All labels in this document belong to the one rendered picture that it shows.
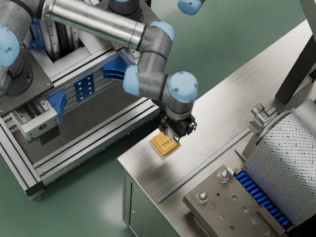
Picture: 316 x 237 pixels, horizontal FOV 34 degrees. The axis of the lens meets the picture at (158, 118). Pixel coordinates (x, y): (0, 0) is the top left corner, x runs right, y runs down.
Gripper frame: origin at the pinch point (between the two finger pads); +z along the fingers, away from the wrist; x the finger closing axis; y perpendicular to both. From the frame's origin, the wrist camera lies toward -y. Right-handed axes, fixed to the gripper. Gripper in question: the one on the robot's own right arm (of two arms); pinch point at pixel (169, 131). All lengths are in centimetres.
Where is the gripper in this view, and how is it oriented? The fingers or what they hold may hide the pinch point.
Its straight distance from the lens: 163.8
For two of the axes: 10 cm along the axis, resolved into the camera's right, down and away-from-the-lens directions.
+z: -0.5, 4.2, 9.1
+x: 7.7, -5.7, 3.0
